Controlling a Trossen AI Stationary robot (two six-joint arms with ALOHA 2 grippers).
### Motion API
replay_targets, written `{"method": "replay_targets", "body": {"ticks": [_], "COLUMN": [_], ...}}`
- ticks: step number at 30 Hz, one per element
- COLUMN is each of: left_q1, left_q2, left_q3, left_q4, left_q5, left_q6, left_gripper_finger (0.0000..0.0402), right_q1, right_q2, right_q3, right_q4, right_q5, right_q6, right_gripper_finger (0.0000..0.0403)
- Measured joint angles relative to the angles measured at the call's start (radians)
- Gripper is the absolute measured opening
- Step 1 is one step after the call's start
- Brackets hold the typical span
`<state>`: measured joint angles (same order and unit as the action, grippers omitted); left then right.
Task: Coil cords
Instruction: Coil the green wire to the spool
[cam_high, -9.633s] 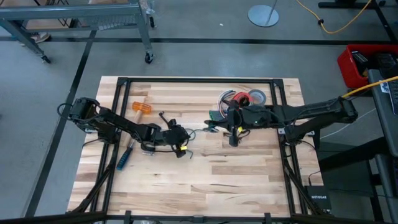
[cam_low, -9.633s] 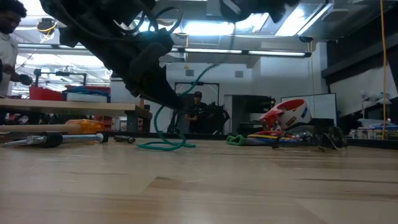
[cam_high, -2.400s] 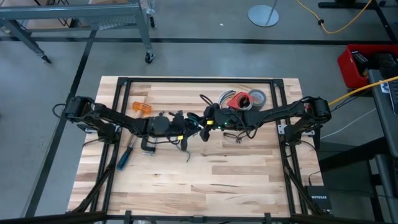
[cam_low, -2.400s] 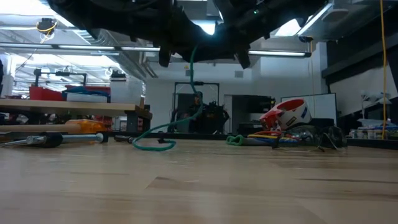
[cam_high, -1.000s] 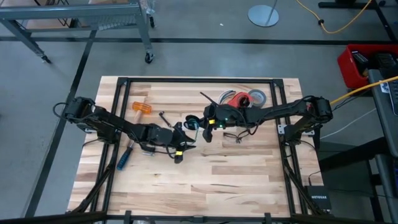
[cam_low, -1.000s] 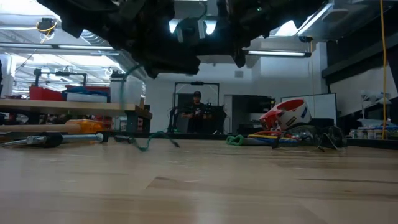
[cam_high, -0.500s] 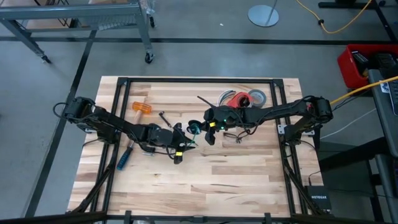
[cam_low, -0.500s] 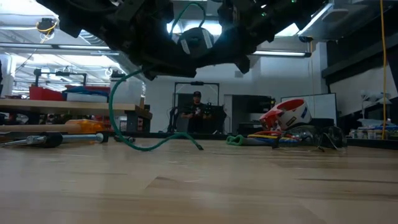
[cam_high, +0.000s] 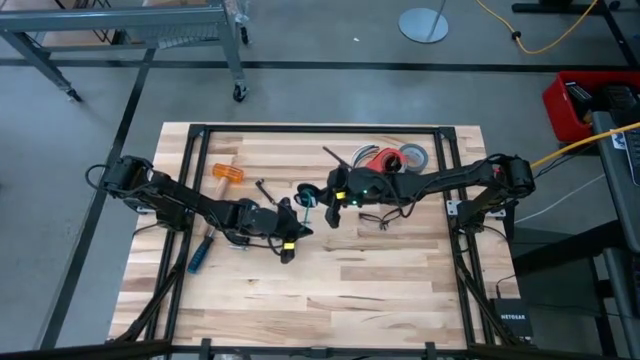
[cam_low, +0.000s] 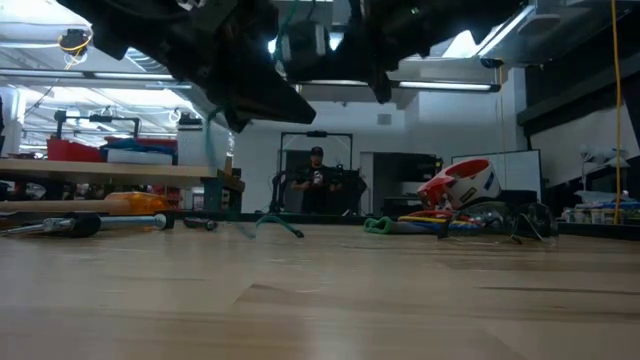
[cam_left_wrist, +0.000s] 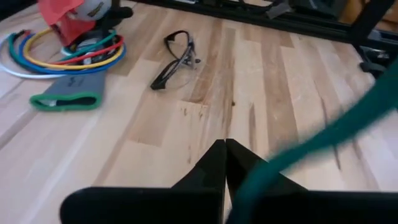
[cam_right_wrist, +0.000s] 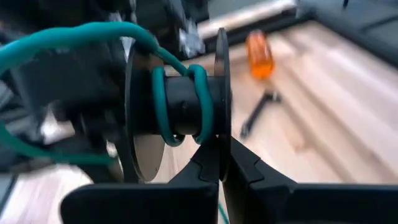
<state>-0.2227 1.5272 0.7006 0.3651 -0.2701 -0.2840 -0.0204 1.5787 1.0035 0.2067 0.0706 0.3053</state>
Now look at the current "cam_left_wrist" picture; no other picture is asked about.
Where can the red tape dispenser with roll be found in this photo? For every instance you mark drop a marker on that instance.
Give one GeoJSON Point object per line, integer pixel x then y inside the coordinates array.
{"type": "Point", "coordinates": [65, 18]}

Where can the black-framed safety glasses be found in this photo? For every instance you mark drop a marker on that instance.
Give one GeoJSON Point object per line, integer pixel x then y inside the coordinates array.
{"type": "Point", "coordinates": [161, 81]}

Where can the grey pouch with green trim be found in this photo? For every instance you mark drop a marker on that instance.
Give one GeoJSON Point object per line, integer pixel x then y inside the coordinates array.
{"type": "Point", "coordinates": [74, 88]}

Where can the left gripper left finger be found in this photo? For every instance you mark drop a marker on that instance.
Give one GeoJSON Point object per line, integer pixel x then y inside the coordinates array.
{"type": "Point", "coordinates": [155, 205]}

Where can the black aluminium table frame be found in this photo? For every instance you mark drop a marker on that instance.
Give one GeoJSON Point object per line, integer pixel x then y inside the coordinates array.
{"type": "Point", "coordinates": [311, 29]}

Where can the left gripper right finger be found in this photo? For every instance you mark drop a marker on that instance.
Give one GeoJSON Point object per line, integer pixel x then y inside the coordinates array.
{"type": "Point", "coordinates": [342, 208]}

